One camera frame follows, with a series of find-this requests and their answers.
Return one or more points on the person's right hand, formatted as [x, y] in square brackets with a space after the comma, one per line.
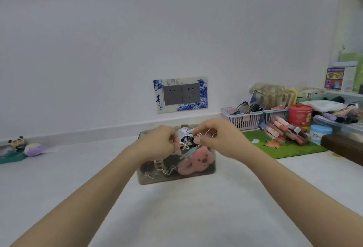
[224, 139]

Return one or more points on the person's left hand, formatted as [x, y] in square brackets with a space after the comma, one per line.
[155, 141]

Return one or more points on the person's left fingers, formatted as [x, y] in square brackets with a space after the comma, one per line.
[171, 137]

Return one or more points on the person's right thumb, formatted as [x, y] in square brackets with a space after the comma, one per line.
[203, 140]

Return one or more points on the silver metal hair clip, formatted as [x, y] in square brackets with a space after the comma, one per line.
[187, 143]

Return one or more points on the person's left forearm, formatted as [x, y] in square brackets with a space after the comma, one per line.
[85, 195]

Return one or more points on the person's right forearm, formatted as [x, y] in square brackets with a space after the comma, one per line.
[295, 195]

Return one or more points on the pink plush bear hair clip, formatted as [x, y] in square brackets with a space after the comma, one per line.
[195, 160]

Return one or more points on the clear plastic storage box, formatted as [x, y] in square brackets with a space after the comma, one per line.
[204, 178]

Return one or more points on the pink plastic basket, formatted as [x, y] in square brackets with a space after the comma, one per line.
[241, 120]

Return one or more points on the blue plastic basket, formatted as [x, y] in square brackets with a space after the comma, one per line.
[273, 114]

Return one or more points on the clear acrylic holder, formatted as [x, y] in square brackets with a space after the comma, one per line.
[269, 95]

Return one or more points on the pile of lipstick tubes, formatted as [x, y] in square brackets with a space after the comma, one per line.
[286, 131]

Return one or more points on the green desk mat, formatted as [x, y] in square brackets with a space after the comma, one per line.
[295, 150]

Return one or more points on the red round tin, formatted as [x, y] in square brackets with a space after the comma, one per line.
[300, 114]

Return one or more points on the white jar with blue lid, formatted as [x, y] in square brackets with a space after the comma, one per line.
[320, 134]

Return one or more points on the white folded cloth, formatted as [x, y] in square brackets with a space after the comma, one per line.
[323, 104]

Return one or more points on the purple plush toy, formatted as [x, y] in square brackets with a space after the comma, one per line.
[34, 149]

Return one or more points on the clear tray of cosmetics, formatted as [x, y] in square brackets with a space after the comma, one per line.
[340, 119]

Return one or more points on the dark brown wooden box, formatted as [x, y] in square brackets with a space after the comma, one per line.
[344, 149]

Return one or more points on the white box with colourful print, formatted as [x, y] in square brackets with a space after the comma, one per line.
[340, 78]

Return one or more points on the panda figurine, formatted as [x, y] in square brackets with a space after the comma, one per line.
[17, 142]

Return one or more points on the grey double wall socket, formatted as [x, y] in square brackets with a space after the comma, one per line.
[181, 94]

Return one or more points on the blue white socket frame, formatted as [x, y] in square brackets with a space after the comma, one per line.
[202, 92]

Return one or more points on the dark frame eyeglasses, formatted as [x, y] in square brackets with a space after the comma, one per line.
[244, 107]

